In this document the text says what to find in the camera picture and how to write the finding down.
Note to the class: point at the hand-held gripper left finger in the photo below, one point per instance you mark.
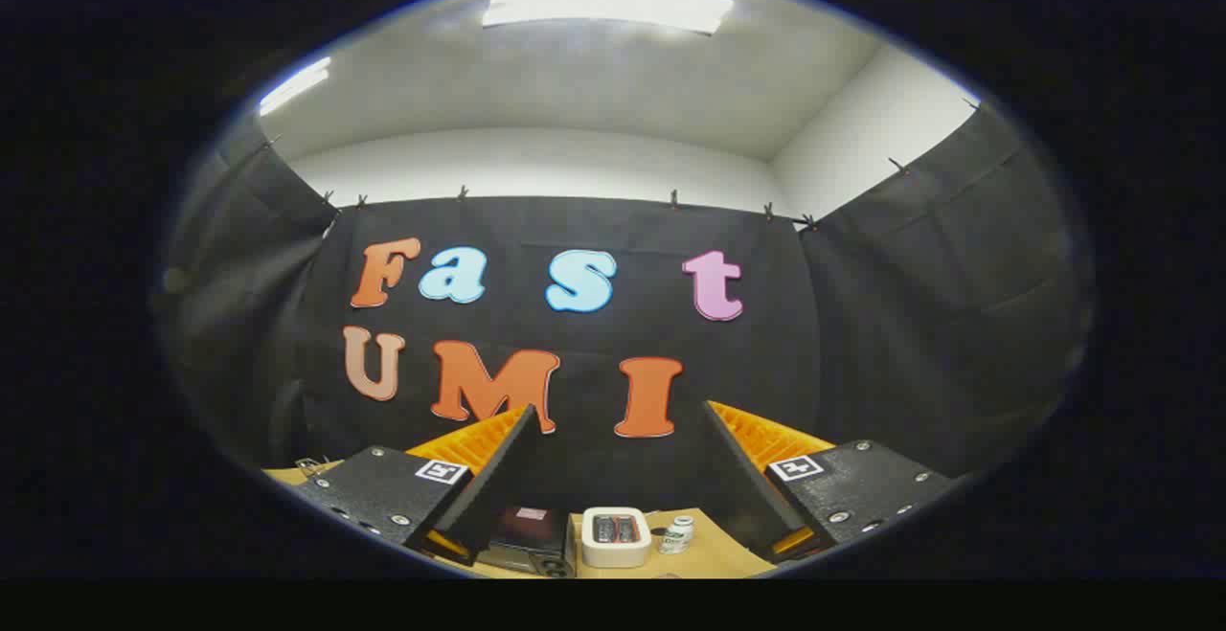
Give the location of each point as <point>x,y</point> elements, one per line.
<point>498,478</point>

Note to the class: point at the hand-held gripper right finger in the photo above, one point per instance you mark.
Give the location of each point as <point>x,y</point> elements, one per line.
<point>742,483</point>

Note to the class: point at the black toaster oven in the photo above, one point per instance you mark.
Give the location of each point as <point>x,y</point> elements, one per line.
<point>527,540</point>

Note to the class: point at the white pop-up toaster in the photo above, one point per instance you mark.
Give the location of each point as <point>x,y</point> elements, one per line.
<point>616,554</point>

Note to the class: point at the small white green-label bottle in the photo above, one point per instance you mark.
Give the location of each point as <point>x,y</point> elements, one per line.
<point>676,537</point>

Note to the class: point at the ceiling light strip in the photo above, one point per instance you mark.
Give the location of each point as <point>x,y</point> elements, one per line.
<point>295,85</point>

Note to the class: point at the ceiling light panel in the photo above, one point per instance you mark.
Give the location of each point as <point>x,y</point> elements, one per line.
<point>613,11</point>

